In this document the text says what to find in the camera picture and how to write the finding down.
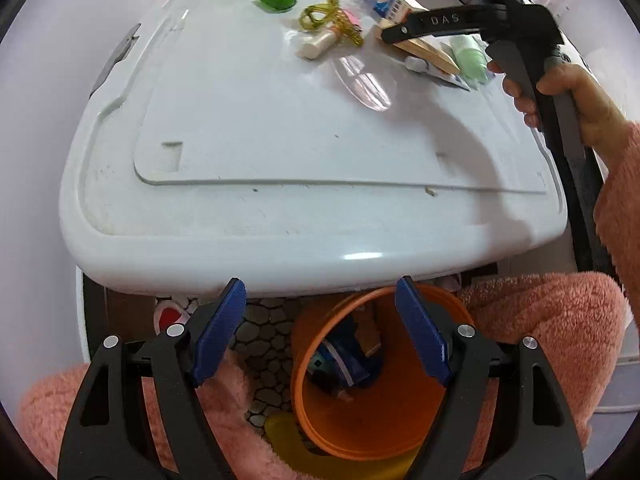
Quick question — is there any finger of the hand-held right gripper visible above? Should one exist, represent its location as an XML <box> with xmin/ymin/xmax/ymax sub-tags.
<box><xmin>381</xmin><ymin>4</ymin><xmax>506</xmax><ymax>43</ymax></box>

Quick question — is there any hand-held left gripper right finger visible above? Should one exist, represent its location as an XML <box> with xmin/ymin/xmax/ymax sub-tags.
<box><xmin>394</xmin><ymin>276</ymin><xmax>587</xmax><ymax>480</ymax></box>

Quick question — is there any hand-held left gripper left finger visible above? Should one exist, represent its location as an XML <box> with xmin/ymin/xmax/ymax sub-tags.
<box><xmin>57</xmin><ymin>277</ymin><xmax>247</xmax><ymax>480</ymax></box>

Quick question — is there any orange cardboard box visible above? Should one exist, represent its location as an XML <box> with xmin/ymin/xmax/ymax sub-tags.
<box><xmin>372</xmin><ymin>17</ymin><xmax>461</xmax><ymax>76</ymax></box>

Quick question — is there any blue white container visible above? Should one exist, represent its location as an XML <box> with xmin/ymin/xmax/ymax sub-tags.
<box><xmin>305</xmin><ymin>315</ymin><xmax>381</xmax><ymax>391</ymax></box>

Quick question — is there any orange plastic bucket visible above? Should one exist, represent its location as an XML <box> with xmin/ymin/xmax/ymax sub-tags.
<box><xmin>290</xmin><ymin>284</ymin><xmax>476</xmax><ymax>461</ymax></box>

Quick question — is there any person's right hand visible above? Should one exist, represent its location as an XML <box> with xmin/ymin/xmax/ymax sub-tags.
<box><xmin>487</xmin><ymin>59</ymin><xmax>632</xmax><ymax>161</ymax></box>

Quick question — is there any stone pattern floor mat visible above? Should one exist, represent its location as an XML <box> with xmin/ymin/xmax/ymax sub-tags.
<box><xmin>235</xmin><ymin>297</ymin><xmax>321</xmax><ymax>428</ymax></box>

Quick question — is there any small pale green bottle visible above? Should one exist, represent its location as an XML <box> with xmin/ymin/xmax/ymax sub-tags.
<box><xmin>452</xmin><ymin>35</ymin><xmax>488</xmax><ymax>86</ymax></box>

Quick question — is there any white tube with blue label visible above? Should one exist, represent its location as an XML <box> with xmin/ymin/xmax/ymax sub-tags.
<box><xmin>404</xmin><ymin>55</ymin><xmax>471</xmax><ymax>92</ymax></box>

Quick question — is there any white red slipper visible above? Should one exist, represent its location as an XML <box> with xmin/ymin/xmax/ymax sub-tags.
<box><xmin>152</xmin><ymin>296</ymin><xmax>201</xmax><ymax>333</ymax></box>

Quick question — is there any yellow plastic item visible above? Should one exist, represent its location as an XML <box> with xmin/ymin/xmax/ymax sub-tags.
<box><xmin>264</xmin><ymin>412</ymin><xmax>421</xmax><ymax>480</ymax></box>

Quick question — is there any yellow hair claw clip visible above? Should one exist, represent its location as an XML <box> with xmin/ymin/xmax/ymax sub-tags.
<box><xmin>299</xmin><ymin>0</ymin><xmax>365</xmax><ymax>48</ymax></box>

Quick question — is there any person's left leg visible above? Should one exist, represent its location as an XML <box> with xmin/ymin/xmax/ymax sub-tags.
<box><xmin>17</xmin><ymin>350</ymin><xmax>281</xmax><ymax>480</ymax></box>

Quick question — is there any person's leg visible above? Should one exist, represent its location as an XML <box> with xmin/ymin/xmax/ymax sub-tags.
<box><xmin>457</xmin><ymin>271</ymin><xmax>632</xmax><ymax>476</ymax></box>
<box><xmin>17</xmin><ymin>350</ymin><xmax>281</xmax><ymax>480</ymax></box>

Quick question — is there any cream lip balm stick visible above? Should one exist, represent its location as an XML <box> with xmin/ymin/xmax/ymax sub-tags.
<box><xmin>297</xmin><ymin>30</ymin><xmax>337</xmax><ymax>60</ymax></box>

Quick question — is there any person's right leg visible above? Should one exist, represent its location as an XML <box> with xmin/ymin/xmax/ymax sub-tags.
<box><xmin>457</xmin><ymin>271</ymin><xmax>632</xmax><ymax>476</ymax></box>

